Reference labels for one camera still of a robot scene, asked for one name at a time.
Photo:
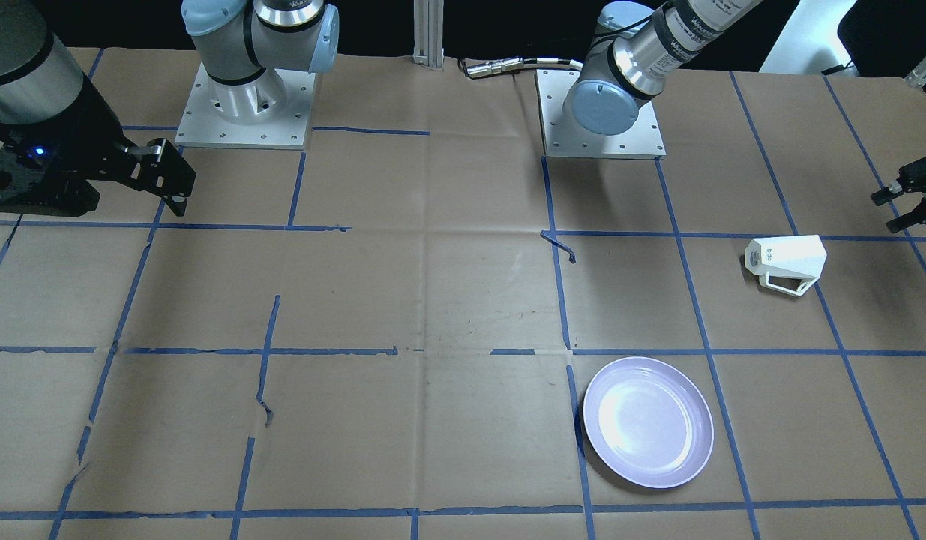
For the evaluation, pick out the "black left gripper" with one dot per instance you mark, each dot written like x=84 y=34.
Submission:
x=915 y=182

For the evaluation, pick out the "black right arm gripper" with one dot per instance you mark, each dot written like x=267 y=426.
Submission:
x=86 y=133

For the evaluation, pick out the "white faceted cup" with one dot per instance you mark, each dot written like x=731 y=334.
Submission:
x=787 y=264

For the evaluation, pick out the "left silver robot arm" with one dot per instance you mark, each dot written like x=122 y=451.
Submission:
x=626 y=68

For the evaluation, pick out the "lilac plate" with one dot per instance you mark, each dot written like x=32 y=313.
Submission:
x=648 y=422

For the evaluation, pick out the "brown paper table cover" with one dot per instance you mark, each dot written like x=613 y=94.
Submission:
x=389 y=334

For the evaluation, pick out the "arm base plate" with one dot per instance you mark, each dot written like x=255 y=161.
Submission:
x=272 y=112
x=588 y=118

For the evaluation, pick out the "aluminium frame post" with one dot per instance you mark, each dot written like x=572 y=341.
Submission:
x=427 y=33

